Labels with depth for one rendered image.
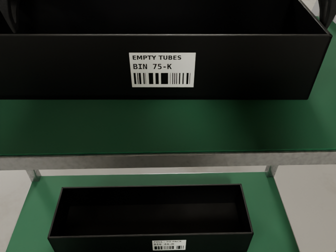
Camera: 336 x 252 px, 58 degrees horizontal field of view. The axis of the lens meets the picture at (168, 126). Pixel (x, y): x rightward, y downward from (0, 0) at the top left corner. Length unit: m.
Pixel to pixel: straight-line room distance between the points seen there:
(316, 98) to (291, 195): 1.12
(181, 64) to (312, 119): 0.21
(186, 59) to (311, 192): 1.33
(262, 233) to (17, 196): 1.16
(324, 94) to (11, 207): 1.44
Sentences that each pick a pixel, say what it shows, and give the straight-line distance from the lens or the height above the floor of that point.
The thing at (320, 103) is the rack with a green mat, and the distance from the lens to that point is 0.55.
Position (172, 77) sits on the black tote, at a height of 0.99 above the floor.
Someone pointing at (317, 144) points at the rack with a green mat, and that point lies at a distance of 0.47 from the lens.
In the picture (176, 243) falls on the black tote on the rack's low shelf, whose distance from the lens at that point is 0.93.
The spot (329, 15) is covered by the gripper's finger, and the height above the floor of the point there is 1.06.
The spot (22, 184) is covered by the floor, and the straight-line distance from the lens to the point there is 1.73.
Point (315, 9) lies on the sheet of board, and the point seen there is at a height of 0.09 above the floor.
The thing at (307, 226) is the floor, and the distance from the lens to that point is 1.57.
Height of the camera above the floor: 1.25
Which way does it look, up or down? 42 degrees down
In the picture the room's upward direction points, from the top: straight up
